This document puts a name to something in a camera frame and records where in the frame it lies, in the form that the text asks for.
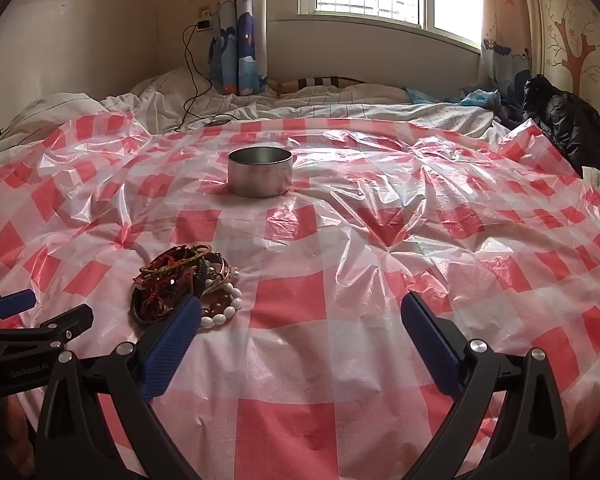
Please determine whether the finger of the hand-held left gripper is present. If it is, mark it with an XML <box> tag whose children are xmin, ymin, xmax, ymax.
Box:
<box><xmin>10</xmin><ymin>304</ymin><xmax>95</xmax><ymax>351</ymax></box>
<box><xmin>0</xmin><ymin>289</ymin><xmax>37</xmax><ymax>331</ymax></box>

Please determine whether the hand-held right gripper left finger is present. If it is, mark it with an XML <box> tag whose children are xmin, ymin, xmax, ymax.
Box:
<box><xmin>34</xmin><ymin>295</ymin><xmax>203</xmax><ymax>480</ymax></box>

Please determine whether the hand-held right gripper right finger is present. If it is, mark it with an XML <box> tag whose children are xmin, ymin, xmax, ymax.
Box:
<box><xmin>400</xmin><ymin>291</ymin><xmax>571</xmax><ymax>480</ymax></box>

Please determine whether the amber bead bracelet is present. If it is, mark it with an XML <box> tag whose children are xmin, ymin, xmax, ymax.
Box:
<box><xmin>200</xmin><ymin>282</ymin><xmax>237</xmax><ymax>328</ymax></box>

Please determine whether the white bead bracelet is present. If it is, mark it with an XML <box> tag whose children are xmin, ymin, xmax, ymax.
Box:
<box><xmin>200</xmin><ymin>270</ymin><xmax>243</xmax><ymax>331</ymax></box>

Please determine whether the round metal tin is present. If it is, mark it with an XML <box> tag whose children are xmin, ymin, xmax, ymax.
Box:
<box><xmin>227</xmin><ymin>146</ymin><xmax>294</xmax><ymax>199</ymax></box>

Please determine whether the red white checked plastic sheet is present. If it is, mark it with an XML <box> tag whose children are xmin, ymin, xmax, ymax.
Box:
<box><xmin>0</xmin><ymin>110</ymin><xmax>600</xmax><ymax>480</ymax></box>

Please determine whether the blue plastic bag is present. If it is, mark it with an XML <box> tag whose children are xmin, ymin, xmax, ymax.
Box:
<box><xmin>405</xmin><ymin>87</ymin><xmax>503</xmax><ymax>111</ymax></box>

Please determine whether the black jacket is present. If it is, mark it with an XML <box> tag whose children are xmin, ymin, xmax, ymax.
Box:
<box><xmin>495</xmin><ymin>75</ymin><xmax>600</xmax><ymax>176</ymax></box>

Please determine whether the white striped bed sheet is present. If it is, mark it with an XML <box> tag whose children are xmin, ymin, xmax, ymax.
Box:
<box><xmin>0</xmin><ymin>67</ymin><xmax>511</xmax><ymax>161</ymax></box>

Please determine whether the boat print curtain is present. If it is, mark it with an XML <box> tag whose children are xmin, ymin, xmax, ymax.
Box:
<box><xmin>480</xmin><ymin>0</ymin><xmax>541</xmax><ymax>111</ymax></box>

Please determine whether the blue patterned pillow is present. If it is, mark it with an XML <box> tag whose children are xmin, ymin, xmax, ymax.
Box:
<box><xmin>209</xmin><ymin>0</ymin><xmax>271</xmax><ymax>96</ymax></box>

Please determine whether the wardrobe with tree decoration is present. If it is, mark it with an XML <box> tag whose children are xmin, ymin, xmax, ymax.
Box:
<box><xmin>530</xmin><ymin>0</ymin><xmax>600</xmax><ymax>171</ymax></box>

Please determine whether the black charging cable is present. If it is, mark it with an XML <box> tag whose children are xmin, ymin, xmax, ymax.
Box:
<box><xmin>175</xmin><ymin>22</ymin><xmax>236</xmax><ymax>133</ymax></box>

